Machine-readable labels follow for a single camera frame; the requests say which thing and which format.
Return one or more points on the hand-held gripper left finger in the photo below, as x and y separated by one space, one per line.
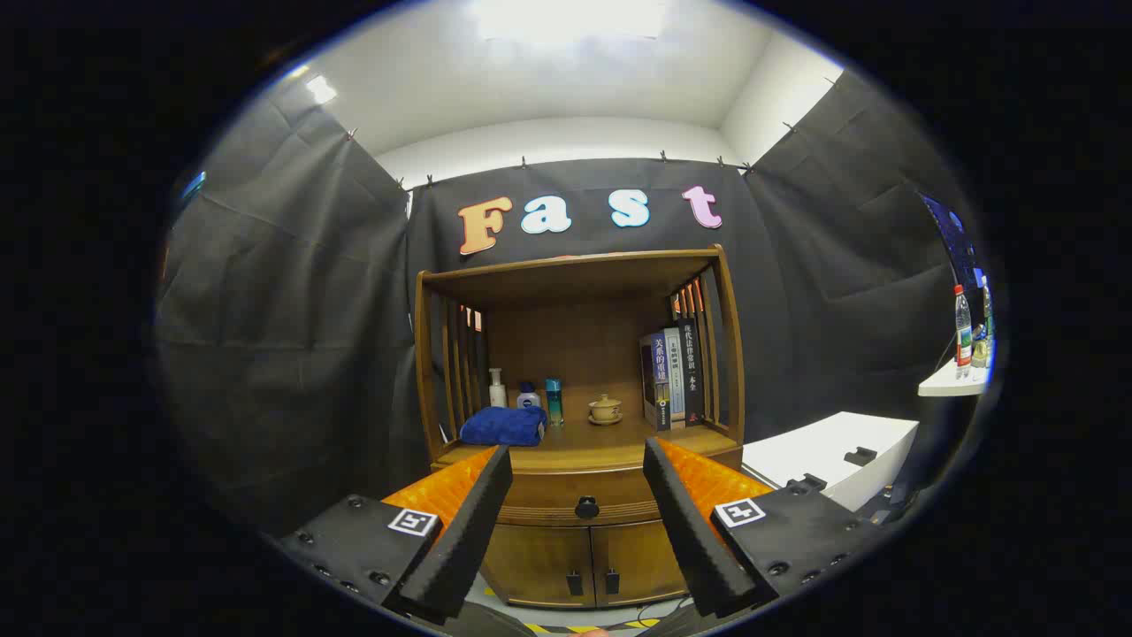
469 540

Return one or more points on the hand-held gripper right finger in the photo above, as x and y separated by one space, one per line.
694 540

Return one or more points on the wooden drawer with black knob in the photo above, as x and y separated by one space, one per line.
548 495

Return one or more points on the wooden cabinet door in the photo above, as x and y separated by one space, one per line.
641 557
531 562

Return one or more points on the wooden countertop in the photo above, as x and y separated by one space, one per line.
601 442

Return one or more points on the wooden cabinet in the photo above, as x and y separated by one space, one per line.
575 345

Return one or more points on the yellow black hazard tape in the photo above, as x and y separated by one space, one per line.
539 628

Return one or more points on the blue folded towel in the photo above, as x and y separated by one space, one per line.
500 426

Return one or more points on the white pump bottle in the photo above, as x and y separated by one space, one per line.
498 394

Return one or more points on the white bottle with blue cap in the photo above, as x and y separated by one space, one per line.
528 398

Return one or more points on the beige lidded teacup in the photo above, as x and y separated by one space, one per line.
606 409

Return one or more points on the pale grey book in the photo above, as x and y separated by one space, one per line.
675 380

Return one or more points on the teal blue bottle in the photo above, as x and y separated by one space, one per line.
554 402

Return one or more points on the blue book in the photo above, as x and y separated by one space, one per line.
659 380

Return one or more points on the black book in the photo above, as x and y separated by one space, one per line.
692 372

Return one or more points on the black electronic device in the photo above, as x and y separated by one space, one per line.
889 504

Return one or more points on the black backdrop cloth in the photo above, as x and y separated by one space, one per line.
292 336

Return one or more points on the white side shelf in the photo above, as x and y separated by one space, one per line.
951 382

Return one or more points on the clear water bottle red label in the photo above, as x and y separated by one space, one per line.
963 341

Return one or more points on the clear bottle green label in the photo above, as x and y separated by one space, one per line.
982 345

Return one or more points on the small ceiling light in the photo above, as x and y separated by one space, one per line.
320 88

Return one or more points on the blue wall screen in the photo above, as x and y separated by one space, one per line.
955 234

